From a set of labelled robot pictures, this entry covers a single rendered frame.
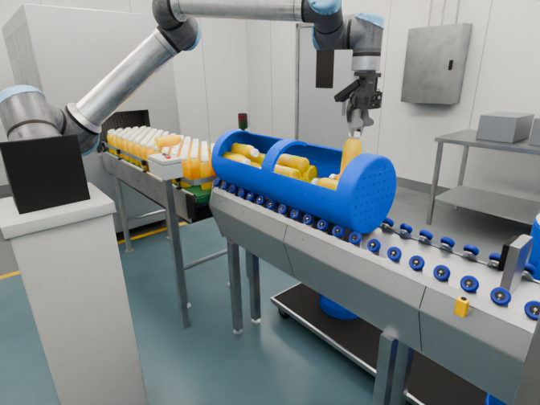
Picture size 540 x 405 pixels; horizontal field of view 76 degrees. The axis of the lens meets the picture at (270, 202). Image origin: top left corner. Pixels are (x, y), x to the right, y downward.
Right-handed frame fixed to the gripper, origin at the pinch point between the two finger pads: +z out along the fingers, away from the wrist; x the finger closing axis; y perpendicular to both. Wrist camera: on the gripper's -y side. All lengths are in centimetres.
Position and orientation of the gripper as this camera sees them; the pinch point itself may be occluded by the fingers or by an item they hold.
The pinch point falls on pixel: (354, 132)
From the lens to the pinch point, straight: 129.3
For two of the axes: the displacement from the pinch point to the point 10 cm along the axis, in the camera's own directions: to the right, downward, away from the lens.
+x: 7.6, -2.2, 6.0
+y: 6.4, 2.7, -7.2
